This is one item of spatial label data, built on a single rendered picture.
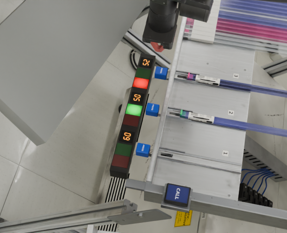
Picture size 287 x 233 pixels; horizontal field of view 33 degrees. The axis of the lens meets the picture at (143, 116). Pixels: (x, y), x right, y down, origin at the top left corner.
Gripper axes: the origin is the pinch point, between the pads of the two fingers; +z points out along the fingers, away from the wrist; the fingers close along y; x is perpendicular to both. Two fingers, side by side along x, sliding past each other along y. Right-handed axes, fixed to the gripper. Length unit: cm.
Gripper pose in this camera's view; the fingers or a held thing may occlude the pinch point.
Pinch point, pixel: (158, 48)
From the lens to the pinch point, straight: 113.0
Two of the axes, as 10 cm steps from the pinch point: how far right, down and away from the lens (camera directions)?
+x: -9.8, -2.0, 0.7
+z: -0.4, 4.9, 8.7
